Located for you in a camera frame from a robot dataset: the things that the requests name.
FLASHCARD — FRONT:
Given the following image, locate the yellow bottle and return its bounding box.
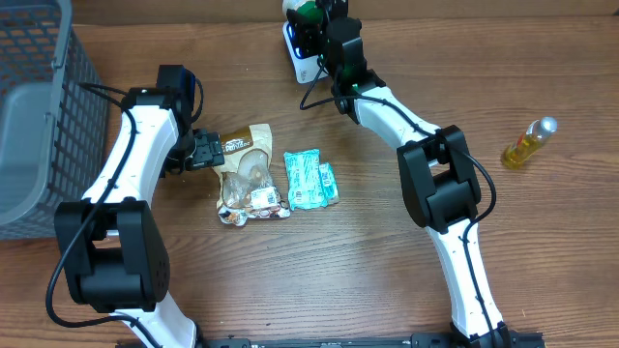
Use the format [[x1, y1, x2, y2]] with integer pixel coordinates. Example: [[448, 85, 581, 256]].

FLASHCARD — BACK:
[[501, 116, 558, 169]]

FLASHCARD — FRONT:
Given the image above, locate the dark grey plastic basket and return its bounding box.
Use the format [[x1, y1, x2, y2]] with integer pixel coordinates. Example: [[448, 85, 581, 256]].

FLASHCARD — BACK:
[[1, 0, 109, 240]]

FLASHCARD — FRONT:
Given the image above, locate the white barcode scanner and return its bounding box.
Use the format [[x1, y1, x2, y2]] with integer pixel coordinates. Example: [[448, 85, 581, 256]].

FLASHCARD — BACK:
[[282, 21, 319, 84]]

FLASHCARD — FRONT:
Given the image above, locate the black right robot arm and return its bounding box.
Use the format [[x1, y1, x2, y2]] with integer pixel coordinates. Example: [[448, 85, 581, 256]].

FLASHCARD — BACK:
[[282, 1, 513, 347]]

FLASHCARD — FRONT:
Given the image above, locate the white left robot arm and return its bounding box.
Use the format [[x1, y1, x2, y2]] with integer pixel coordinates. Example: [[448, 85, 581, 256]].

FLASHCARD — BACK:
[[44, 65, 224, 347]]

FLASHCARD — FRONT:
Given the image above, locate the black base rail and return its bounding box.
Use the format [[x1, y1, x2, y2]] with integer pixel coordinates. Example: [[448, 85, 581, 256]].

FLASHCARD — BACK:
[[115, 331, 546, 348]]

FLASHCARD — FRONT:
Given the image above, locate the green lid jar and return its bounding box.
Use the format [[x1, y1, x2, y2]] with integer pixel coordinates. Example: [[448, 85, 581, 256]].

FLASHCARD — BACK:
[[282, 0, 323, 23]]

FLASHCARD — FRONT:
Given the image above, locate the brown snack packet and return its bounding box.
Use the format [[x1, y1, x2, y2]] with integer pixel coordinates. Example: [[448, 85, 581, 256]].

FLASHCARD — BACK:
[[214, 124, 290, 227]]

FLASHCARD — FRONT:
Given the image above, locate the teal tissue pack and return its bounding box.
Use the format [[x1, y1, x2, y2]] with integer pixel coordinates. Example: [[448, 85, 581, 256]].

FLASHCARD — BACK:
[[319, 162, 340, 205]]

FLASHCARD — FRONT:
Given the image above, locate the light blue wipes pack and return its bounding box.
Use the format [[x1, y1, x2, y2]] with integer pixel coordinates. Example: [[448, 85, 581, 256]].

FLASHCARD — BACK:
[[283, 149, 328, 211]]

